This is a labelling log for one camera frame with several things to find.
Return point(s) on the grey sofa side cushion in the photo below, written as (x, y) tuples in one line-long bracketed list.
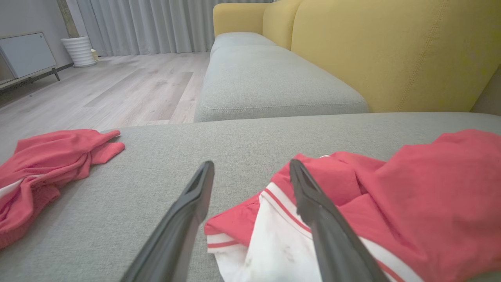
[(489, 98)]

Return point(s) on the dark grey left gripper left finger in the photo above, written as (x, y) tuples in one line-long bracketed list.
[(176, 231)]

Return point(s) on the narrow yellow sofa back cushion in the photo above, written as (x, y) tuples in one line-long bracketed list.
[(280, 23)]

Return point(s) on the brown plant trunk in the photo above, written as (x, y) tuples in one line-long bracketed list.
[(67, 17)]

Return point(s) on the red jersey with number 23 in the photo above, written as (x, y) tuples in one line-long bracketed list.
[(430, 196)]

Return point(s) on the red shorts with white stripe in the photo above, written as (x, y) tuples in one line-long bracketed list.
[(47, 164)]

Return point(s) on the large yellow sofa back cushion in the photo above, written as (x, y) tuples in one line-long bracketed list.
[(391, 51)]

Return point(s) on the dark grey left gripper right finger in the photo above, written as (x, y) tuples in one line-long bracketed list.
[(328, 235)]

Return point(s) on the large grey sofa chaise cushion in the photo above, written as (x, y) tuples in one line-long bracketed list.
[(176, 149)]

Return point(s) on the small grey sofa seat cushion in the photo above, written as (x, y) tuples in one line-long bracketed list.
[(238, 39)]

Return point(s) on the white ribbed planter pot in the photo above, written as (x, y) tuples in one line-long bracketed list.
[(79, 51)]

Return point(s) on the white low cabinet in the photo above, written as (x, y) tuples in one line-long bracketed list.
[(27, 55)]

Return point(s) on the grey pleated curtain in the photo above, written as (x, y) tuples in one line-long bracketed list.
[(156, 23)]

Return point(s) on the yellow sofa armrest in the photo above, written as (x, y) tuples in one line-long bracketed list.
[(238, 17)]

